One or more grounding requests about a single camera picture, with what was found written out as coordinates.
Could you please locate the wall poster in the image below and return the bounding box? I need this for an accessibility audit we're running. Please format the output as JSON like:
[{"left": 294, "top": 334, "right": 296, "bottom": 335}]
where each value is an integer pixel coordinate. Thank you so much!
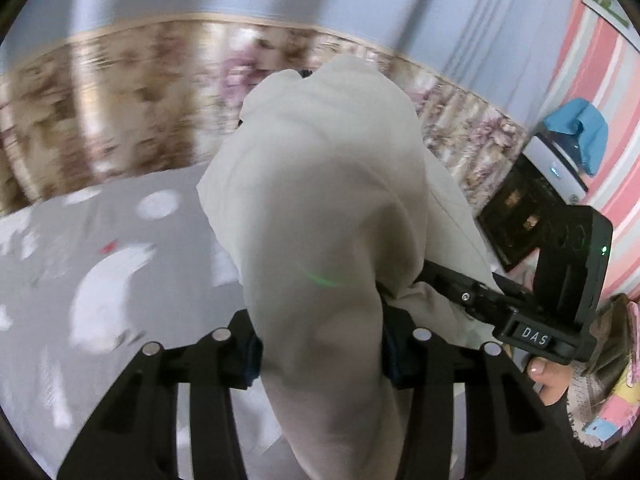
[{"left": 585, "top": 0, "right": 637, "bottom": 31}]

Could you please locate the white cabinet with black door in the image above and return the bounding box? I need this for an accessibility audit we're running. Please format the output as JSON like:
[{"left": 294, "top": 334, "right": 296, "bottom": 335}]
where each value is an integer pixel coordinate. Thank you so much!
[{"left": 477, "top": 130, "right": 591, "bottom": 273}]

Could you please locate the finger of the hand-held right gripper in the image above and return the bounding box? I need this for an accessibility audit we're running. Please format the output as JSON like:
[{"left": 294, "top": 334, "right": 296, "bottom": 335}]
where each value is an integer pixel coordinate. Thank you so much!
[{"left": 419, "top": 259, "right": 536, "bottom": 322}]

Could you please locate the person's right forearm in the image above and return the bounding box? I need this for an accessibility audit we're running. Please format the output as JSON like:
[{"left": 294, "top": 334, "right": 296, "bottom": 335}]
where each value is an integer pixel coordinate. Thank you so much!
[{"left": 565, "top": 294, "right": 640, "bottom": 448}]

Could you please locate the blue curtain with floral hem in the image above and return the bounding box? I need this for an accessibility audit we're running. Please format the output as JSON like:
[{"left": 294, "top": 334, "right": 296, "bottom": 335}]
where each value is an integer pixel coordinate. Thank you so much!
[{"left": 0, "top": 0, "right": 591, "bottom": 216}]

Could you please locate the beige zip jacket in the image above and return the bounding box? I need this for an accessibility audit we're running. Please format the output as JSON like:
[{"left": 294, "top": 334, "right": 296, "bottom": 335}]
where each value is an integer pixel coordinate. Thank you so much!
[{"left": 196, "top": 55, "right": 506, "bottom": 480}]

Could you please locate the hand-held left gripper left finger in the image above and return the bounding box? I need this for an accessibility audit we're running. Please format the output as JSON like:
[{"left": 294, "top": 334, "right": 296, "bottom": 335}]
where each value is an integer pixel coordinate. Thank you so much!
[{"left": 57, "top": 312, "right": 263, "bottom": 480}]

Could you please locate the person's right hand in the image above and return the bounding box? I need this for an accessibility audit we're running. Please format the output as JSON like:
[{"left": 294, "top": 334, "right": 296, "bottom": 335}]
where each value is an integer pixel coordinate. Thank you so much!
[{"left": 526, "top": 357, "right": 572, "bottom": 407}]

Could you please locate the bed with grey animal-print sheet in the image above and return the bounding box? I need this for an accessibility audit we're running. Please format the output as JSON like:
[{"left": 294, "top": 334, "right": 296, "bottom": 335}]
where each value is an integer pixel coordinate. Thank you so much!
[{"left": 0, "top": 162, "right": 501, "bottom": 480}]

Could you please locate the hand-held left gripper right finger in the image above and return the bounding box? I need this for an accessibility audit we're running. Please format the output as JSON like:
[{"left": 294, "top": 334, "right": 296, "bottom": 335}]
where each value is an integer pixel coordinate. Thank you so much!
[{"left": 382, "top": 310, "right": 586, "bottom": 480}]

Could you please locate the blue cloth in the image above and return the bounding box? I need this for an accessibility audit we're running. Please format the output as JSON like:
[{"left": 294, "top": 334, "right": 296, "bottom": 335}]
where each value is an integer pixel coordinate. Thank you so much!
[{"left": 542, "top": 99, "right": 610, "bottom": 177}]

